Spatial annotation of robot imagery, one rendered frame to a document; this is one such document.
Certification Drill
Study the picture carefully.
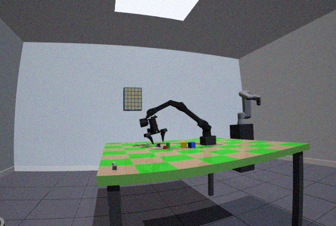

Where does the blue block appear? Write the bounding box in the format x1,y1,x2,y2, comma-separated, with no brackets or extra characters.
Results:
188,142,196,148

